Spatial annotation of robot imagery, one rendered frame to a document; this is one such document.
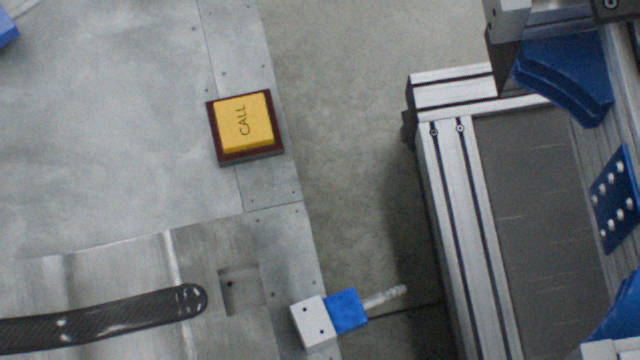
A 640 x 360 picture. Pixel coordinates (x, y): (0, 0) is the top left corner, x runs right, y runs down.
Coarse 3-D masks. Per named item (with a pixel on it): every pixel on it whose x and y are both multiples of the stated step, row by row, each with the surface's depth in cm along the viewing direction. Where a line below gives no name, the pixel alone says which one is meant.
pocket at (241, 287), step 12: (240, 264) 136; (252, 264) 136; (228, 276) 138; (240, 276) 138; (252, 276) 138; (228, 288) 138; (240, 288) 138; (252, 288) 138; (228, 300) 137; (240, 300) 137; (252, 300) 137; (264, 300) 136; (228, 312) 137; (240, 312) 137
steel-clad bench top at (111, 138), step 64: (0, 0) 155; (64, 0) 155; (128, 0) 155; (192, 0) 155; (0, 64) 152; (64, 64) 152; (128, 64) 152; (192, 64) 152; (256, 64) 152; (0, 128) 150; (64, 128) 150; (128, 128) 150; (192, 128) 150; (0, 192) 147; (64, 192) 147; (128, 192) 147; (192, 192) 147; (256, 192) 147; (0, 256) 145; (256, 256) 145
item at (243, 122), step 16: (256, 96) 147; (224, 112) 147; (240, 112) 147; (256, 112) 147; (224, 128) 146; (240, 128) 146; (256, 128) 146; (224, 144) 145; (240, 144) 145; (256, 144) 146
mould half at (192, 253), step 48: (144, 240) 137; (192, 240) 136; (240, 240) 136; (0, 288) 132; (48, 288) 135; (96, 288) 136; (144, 288) 135; (144, 336) 134; (192, 336) 133; (240, 336) 133
